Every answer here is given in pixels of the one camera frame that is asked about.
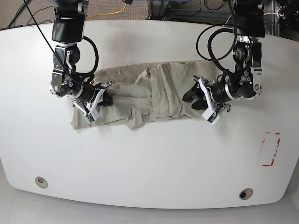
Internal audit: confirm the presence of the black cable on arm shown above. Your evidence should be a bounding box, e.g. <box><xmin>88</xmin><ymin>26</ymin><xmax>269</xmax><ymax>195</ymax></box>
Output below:
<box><xmin>195</xmin><ymin>0</ymin><xmax>239</xmax><ymax>75</ymax></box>
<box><xmin>23</xmin><ymin>0</ymin><xmax>110</xmax><ymax>94</ymax></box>

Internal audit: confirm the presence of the yellow cable on floor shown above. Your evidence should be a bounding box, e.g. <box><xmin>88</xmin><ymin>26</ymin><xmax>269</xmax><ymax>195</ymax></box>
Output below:
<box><xmin>87</xmin><ymin>2</ymin><xmax>128</xmax><ymax>21</ymax></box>

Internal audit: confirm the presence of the red tape rectangle marking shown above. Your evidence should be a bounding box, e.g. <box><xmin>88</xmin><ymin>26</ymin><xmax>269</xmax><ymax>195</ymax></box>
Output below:
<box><xmin>259</xmin><ymin>132</ymin><xmax>280</xmax><ymax>167</ymax></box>

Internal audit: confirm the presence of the right table cable grommet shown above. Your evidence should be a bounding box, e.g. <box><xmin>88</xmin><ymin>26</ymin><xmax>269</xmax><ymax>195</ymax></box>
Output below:
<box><xmin>239</xmin><ymin>188</ymin><xmax>254</xmax><ymax>200</ymax></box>

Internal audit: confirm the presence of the beige grey t-shirt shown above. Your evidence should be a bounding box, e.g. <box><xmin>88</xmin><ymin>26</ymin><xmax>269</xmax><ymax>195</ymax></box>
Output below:
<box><xmin>71</xmin><ymin>61</ymin><xmax>217</xmax><ymax>130</ymax></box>

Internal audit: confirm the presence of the table cable grommet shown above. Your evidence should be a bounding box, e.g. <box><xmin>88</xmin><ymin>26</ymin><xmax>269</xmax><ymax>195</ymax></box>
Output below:
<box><xmin>239</xmin><ymin>188</ymin><xmax>254</xmax><ymax>200</ymax></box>
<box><xmin>35</xmin><ymin>176</ymin><xmax>48</xmax><ymax>189</ymax></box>

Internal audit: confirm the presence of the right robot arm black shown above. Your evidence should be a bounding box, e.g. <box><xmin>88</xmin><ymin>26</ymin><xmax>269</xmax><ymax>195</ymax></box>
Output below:
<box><xmin>50</xmin><ymin>0</ymin><xmax>113</xmax><ymax>123</ymax></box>

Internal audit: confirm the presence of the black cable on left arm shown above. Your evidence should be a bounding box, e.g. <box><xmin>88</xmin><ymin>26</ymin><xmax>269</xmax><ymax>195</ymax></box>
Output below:
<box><xmin>195</xmin><ymin>0</ymin><xmax>239</xmax><ymax>75</ymax></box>

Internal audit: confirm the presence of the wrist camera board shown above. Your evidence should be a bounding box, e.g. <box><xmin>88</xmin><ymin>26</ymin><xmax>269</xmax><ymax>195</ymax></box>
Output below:
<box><xmin>84</xmin><ymin>110</ymin><xmax>100</xmax><ymax>124</ymax></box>
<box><xmin>202</xmin><ymin>108</ymin><xmax>220</xmax><ymax>125</ymax></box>

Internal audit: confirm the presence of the left table cable grommet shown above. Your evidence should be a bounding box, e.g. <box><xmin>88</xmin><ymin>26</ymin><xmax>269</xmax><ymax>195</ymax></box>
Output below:
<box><xmin>35</xmin><ymin>176</ymin><xmax>48</xmax><ymax>189</ymax></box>

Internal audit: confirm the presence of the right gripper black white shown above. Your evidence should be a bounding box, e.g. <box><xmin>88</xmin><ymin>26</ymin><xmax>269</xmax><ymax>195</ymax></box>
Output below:
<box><xmin>71</xmin><ymin>81</ymin><xmax>114</xmax><ymax>115</ymax></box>

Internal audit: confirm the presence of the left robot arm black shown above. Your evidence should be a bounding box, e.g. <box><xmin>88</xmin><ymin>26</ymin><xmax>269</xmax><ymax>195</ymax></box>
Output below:
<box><xmin>182</xmin><ymin>0</ymin><xmax>265</xmax><ymax>118</ymax></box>

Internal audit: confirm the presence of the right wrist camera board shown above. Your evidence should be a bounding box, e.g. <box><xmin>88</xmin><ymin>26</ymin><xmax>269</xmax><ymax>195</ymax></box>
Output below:
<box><xmin>84</xmin><ymin>110</ymin><xmax>100</xmax><ymax>124</ymax></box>

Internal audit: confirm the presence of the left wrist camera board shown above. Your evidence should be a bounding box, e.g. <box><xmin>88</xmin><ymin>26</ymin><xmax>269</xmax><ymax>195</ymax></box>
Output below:
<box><xmin>202</xmin><ymin>108</ymin><xmax>220</xmax><ymax>125</ymax></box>

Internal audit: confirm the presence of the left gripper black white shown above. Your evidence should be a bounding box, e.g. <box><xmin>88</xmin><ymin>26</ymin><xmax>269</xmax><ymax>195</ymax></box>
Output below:
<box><xmin>182</xmin><ymin>76</ymin><xmax>231</xmax><ymax>116</ymax></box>

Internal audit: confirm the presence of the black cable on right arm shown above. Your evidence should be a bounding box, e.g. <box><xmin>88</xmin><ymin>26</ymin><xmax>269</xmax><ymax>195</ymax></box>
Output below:
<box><xmin>23</xmin><ymin>0</ymin><xmax>110</xmax><ymax>94</ymax></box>

